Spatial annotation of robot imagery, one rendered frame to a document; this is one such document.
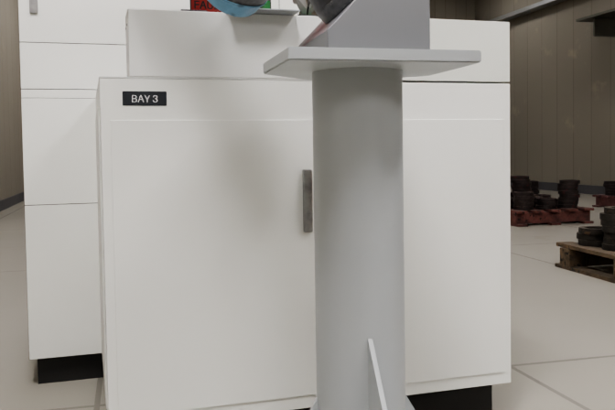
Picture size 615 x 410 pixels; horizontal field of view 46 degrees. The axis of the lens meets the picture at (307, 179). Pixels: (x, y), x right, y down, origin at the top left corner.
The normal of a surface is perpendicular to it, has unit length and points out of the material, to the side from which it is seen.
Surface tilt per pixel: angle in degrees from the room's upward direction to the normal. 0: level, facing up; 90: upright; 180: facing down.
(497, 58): 90
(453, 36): 90
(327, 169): 90
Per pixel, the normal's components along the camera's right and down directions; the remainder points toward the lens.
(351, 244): -0.22, 0.04
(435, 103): 0.29, 0.04
